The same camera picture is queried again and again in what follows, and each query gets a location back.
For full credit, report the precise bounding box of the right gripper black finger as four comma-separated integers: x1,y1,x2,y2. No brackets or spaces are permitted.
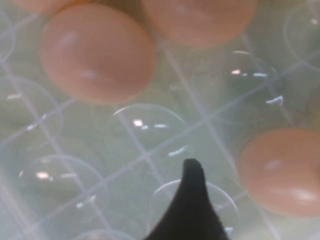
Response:
144,158,232,240

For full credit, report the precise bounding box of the brown egg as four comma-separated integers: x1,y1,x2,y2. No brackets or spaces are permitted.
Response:
142,0,258,48
237,128,320,218
39,2,158,105
14,0,83,15

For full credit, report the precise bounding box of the transparent plastic egg box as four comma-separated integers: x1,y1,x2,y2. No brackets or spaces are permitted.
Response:
0,0,320,240

